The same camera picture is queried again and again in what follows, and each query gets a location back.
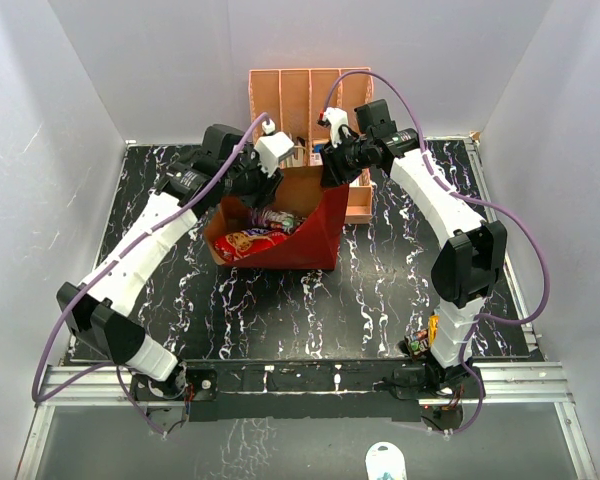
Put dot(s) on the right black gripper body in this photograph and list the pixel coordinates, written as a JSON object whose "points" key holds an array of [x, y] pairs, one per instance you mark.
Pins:
{"points": [[347, 160]]}

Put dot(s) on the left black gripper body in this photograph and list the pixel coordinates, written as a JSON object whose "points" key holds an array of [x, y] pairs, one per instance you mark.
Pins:
{"points": [[249, 182]]}

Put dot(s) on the red paper bag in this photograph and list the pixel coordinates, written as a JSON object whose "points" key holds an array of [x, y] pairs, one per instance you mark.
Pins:
{"points": [[299, 231]]}

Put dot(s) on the purple candy pack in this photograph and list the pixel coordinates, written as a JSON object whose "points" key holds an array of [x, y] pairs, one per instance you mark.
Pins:
{"points": [[267, 218]]}

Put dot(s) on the red chips bag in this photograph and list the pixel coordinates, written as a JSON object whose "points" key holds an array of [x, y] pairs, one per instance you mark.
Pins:
{"points": [[241, 244]]}

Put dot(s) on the yellow candy pack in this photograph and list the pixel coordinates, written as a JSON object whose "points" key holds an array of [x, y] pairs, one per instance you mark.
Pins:
{"points": [[432, 329]]}

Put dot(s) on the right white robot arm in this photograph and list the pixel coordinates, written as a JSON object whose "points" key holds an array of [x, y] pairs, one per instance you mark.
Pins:
{"points": [[472, 249]]}

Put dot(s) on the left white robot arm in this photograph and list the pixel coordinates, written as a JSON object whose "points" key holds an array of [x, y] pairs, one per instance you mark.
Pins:
{"points": [[227, 163]]}

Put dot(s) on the peach desk organizer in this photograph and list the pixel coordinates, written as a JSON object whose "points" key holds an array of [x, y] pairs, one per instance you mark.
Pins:
{"points": [[294, 98]]}

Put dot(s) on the brown candy pack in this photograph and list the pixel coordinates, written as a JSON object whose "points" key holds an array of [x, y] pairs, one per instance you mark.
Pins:
{"points": [[417, 344]]}

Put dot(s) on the white oval object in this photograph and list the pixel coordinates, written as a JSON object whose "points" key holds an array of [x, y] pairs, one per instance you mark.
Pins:
{"points": [[385, 461]]}

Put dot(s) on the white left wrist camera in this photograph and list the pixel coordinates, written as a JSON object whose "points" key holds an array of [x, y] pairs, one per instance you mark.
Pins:
{"points": [[272, 147]]}

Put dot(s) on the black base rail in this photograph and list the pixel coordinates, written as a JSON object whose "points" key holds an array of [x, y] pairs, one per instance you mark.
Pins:
{"points": [[317, 389]]}

